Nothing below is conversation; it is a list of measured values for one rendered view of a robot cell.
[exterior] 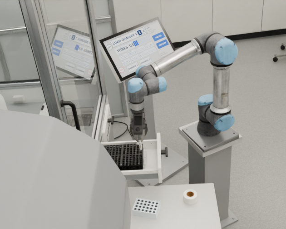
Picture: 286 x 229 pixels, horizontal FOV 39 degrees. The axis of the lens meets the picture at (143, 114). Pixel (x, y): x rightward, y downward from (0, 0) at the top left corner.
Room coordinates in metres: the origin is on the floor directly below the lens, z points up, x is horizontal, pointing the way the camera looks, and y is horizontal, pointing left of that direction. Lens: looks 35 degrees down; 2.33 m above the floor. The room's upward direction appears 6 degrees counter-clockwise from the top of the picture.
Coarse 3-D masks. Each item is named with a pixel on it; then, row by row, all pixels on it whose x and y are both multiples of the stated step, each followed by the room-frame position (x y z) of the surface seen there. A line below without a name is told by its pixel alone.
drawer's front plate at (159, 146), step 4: (160, 140) 1.75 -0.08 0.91; (160, 144) 1.69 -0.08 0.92; (160, 148) 1.66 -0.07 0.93; (160, 152) 1.62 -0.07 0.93; (160, 156) 1.59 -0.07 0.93; (160, 160) 1.56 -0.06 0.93; (160, 164) 1.53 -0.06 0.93; (160, 168) 1.51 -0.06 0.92; (160, 172) 1.51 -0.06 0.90; (160, 176) 1.51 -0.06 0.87; (160, 180) 1.51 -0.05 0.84
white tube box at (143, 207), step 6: (138, 198) 1.44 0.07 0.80; (138, 204) 1.40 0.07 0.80; (144, 204) 1.40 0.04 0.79; (150, 204) 1.39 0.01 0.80; (156, 204) 1.39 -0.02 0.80; (132, 210) 1.37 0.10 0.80; (138, 210) 1.36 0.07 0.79; (144, 210) 1.36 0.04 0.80; (150, 210) 1.36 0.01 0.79; (156, 210) 1.35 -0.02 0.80; (144, 216) 1.35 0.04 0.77; (150, 216) 1.34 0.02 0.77; (156, 216) 1.33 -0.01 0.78
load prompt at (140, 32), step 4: (140, 28) 2.67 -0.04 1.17; (144, 28) 2.69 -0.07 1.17; (132, 32) 2.63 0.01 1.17; (136, 32) 2.64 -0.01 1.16; (140, 32) 2.65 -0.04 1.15; (144, 32) 2.66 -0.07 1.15; (120, 36) 2.57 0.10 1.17; (124, 36) 2.58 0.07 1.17; (128, 36) 2.59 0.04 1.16; (132, 36) 2.60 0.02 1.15; (136, 36) 2.62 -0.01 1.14; (112, 40) 2.53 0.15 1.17; (116, 40) 2.54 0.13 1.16; (120, 40) 2.55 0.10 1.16; (124, 40) 2.56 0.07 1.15; (128, 40) 2.57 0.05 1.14; (112, 44) 2.51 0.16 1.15; (116, 44) 2.52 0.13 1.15; (120, 44) 2.53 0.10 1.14
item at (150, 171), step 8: (104, 144) 1.79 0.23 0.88; (112, 144) 1.79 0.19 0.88; (144, 144) 1.77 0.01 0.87; (152, 144) 1.77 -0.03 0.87; (152, 152) 1.74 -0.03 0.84; (152, 160) 1.67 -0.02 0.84; (144, 168) 1.61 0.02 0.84; (152, 168) 1.61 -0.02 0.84; (128, 176) 1.54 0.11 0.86; (136, 176) 1.53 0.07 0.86; (144, 176) 1.53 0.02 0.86; (152, 176) 1.53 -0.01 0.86
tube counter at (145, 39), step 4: (144, 36) 2.64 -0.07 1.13; (148, 36) 2.65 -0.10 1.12; (136, 40) 2.59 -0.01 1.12; (140, 40) 2.60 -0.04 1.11; (144, 40) 2.62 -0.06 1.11; (148, 40) 2.63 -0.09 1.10; (128, 44) 2.55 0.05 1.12; (132, 44) 2.56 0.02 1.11; (136, 44) 2.57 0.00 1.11; (140, 44) 2.58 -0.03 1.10
